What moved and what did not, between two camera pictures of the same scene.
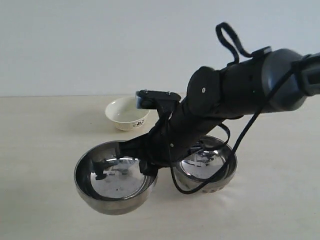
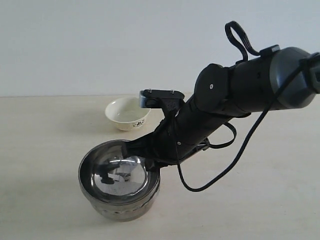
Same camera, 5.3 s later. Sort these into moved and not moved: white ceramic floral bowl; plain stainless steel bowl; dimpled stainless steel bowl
Moved: dimpled stainless steel bowl
Not moved: plain stainless steel bowl; white ceramic floral bowl
